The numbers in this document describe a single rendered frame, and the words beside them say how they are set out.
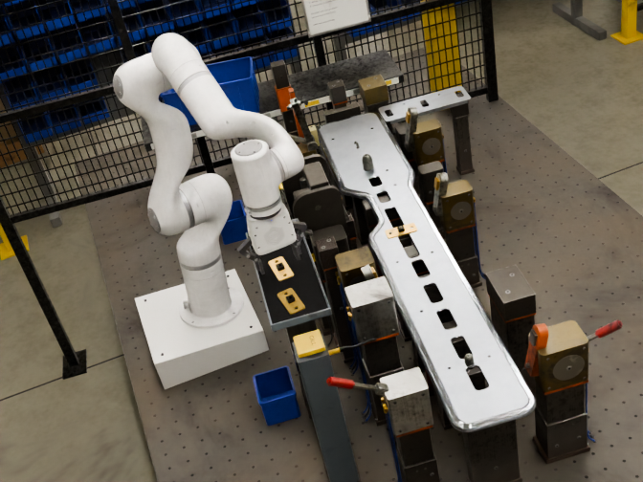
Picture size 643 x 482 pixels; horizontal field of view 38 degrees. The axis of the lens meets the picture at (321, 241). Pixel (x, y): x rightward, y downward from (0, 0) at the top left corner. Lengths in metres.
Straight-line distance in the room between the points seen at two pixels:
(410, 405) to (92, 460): 1.81
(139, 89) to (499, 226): 1.26
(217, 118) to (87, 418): 1.92
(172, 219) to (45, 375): 1.68
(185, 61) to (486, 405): 1.00
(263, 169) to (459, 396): 0.65
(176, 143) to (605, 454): 1.29
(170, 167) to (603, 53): 3.43
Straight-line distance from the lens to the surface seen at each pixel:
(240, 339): 2.61
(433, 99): 3.06
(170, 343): 2.65
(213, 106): 2.07
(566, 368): 2.08
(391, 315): 2.16
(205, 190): 2.48
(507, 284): 2.24
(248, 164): 1.97
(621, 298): 2.70
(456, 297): 2.26
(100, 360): 3.95
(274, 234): 2.10
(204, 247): 2.54
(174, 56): 2.14
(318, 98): 3.13
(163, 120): 2.34
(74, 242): 4.69
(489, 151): 3.32
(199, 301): 2.65
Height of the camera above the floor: 2.51
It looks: 37 degrees down
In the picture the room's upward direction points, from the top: 13 degrees counter-clockwise
